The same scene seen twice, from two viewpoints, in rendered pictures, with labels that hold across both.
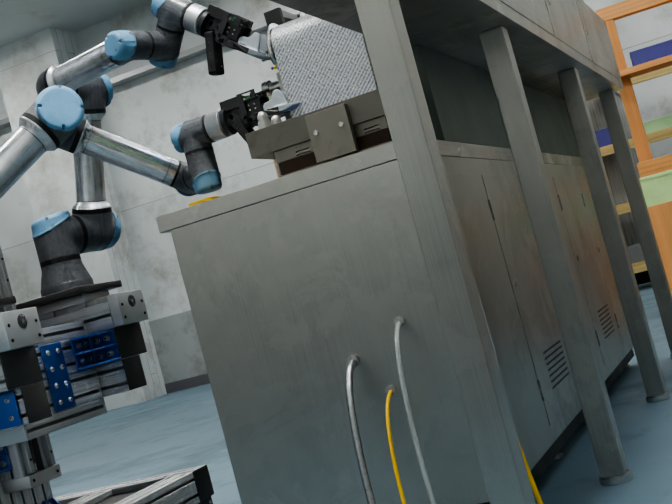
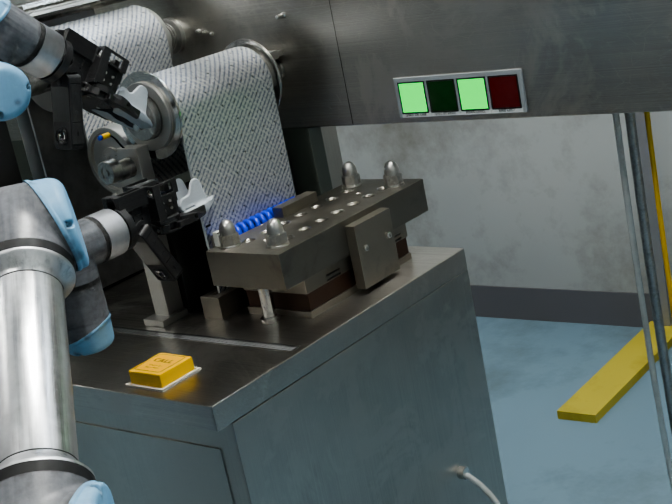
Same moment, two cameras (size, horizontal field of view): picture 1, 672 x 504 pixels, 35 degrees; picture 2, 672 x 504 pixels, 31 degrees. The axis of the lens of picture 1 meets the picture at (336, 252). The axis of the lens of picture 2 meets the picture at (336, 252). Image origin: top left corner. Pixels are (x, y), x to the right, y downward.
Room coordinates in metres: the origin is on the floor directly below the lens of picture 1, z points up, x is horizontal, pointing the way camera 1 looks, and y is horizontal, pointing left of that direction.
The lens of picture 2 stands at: (1.85, 1.79, 1.53)
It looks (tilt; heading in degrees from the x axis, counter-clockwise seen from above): 16 degrees down; 289
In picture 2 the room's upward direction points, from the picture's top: 11 degrees counter-clockwise
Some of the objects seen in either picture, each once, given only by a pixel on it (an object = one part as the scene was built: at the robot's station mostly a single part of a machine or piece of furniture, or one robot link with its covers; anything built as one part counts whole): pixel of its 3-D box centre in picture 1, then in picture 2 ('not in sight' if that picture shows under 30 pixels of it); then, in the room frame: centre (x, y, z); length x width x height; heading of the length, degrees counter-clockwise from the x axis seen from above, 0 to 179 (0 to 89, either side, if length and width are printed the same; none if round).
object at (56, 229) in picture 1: (56, 236); not in sight; (3.12, 0.77, 0.98); 0.13 x 0.12 x 0.14; 139
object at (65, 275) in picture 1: (64, 275); not in sight; (3.11, 0.77, 0.87); 0.15 x 0.15 x 0.10
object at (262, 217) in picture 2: not in sight; (262, 222); (2.63, -0.08, 1.03); 0.21 x 0.04 x 0.03; 68
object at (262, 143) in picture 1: (336, 122); (322, 229); (2.52, -0.08, 1.00); 0.40 x 0.16 x 0.06; 68
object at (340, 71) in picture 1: (329, 85); (242, 173); (2.64, -0.09, 1.11); 0.23 x 0.01 x 0.18; 68
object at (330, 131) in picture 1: (331, 133); (374, 247); (2.43, -0.06, 0.97); 0.10 x 0.03 x 0.11; 68
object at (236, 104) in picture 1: (245, 112); (142, 213); (2.73, 0.13, 1.12); 0.12 x 0.08 x 0.09; 68
